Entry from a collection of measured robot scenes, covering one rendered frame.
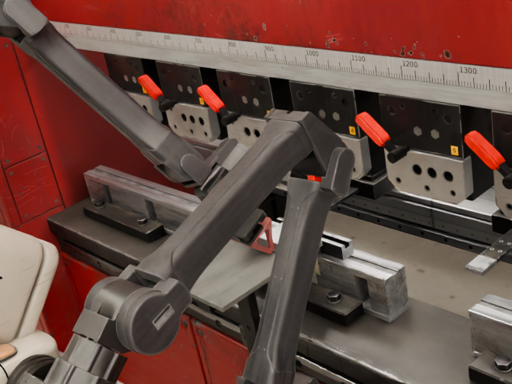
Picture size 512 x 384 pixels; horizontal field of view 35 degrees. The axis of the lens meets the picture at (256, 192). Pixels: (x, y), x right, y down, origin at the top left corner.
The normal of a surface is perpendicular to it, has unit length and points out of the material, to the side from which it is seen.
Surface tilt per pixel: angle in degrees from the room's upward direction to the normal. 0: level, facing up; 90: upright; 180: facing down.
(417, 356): 0
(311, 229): 85
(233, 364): 90
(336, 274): 90
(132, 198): 90
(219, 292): 0
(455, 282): 0
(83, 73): 70
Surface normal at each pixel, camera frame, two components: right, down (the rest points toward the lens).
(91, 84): 0.37, -0.02
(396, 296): 0.67, 0.20
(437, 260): -0.18, -0.89
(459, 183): -0.72, 0.41
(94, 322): -0.58, -0.46
